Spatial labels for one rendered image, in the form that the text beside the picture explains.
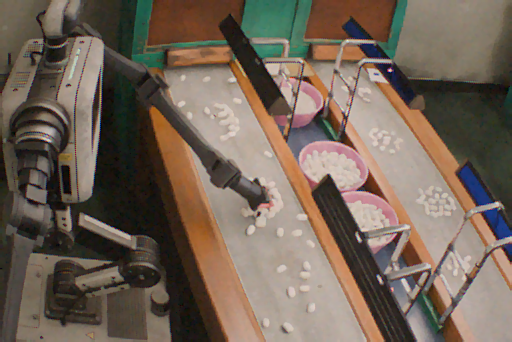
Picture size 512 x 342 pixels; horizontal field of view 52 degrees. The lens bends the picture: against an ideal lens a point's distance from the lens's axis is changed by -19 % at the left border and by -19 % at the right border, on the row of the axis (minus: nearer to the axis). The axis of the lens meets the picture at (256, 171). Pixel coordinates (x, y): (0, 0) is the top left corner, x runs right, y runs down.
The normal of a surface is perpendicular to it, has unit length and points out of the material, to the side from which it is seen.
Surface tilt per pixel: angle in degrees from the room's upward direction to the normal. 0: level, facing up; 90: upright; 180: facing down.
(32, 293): 0
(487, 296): 0
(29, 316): 0
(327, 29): 90
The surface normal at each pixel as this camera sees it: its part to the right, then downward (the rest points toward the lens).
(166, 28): 0.31, 0.66
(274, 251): 0.15, -0.75
